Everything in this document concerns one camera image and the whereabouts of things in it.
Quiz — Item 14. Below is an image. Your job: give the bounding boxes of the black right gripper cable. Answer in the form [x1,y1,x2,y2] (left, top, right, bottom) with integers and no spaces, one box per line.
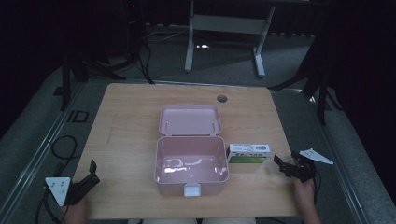
[311,169,322,206]

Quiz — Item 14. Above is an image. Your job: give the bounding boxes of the person's left hand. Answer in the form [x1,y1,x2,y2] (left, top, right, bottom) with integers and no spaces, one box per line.
[59,196,91,224]

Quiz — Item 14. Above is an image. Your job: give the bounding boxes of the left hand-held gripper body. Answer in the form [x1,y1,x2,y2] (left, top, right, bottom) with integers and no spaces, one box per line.
[45,170,101,207]

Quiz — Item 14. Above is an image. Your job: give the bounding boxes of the pink plastic storage box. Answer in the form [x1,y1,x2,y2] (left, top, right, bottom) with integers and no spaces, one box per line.
[153,104,231,198]

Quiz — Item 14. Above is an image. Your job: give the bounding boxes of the white and green carton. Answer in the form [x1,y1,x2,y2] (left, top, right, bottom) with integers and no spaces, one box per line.
[226,143,272,165]

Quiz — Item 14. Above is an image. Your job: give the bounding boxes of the black hanging cables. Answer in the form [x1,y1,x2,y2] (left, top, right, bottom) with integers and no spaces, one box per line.
[124,0,156,86]

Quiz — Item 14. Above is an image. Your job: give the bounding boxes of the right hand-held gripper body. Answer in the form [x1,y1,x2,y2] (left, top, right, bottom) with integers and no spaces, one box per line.
[279,147,334,183]

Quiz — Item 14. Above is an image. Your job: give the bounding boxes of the white desk frame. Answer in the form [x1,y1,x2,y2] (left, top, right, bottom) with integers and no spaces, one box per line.
[184,0,276,78]

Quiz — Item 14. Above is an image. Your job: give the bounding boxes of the black metal stand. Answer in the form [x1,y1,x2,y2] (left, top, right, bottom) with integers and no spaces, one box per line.
[268,18,344,126]
[60,46,127,112]

